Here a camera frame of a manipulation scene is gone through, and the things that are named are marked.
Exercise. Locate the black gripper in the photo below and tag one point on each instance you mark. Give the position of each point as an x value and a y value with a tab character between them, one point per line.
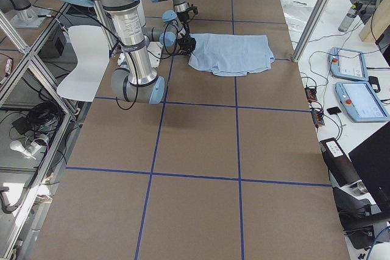
186	42
181	16

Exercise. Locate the light blue striped shirt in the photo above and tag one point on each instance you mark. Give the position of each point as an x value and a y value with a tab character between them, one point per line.
231	55

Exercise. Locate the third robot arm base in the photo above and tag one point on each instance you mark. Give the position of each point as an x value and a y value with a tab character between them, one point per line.
27	16

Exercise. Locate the white curved chair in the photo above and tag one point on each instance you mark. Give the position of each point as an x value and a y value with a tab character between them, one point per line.
92	53

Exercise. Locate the clear plastic bag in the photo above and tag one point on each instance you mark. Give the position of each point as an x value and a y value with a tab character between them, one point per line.
296	14

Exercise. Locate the upper orange black electronics box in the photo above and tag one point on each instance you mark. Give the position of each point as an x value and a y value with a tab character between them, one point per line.
310	93

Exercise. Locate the orange black electronics box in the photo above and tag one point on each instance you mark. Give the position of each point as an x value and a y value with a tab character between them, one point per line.
317	115
310	93

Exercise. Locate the lower orange black electronics box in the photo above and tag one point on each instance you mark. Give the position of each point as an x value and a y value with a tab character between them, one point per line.
317	115

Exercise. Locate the clear water bottle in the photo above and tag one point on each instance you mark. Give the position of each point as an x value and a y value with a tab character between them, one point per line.
350	16

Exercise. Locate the upper blue teach pendant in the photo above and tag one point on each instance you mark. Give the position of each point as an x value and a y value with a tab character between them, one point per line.
348	64

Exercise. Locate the blue teach pendant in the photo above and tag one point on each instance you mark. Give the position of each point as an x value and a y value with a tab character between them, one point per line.
361	102
348	64

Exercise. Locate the lower blue teach pendant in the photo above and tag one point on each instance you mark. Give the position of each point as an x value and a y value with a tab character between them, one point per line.
361	102

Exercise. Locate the wooden board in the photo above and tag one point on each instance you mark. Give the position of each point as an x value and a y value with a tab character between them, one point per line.
377	23

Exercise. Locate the black power adapter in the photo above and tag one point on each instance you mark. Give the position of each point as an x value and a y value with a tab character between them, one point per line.
374	82

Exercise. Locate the dark brown paper roll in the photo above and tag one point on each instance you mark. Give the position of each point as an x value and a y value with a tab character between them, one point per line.
338	162

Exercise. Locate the black monitor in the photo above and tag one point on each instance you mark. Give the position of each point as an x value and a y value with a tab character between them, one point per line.
371	162

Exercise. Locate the black monitor stand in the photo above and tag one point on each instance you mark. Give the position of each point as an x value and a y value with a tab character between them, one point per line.
362	221

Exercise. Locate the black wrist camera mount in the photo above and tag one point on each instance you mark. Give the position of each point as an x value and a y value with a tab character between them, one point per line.
192	8

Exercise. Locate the aluminium frame post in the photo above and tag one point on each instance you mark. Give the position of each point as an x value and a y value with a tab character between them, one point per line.
313	20

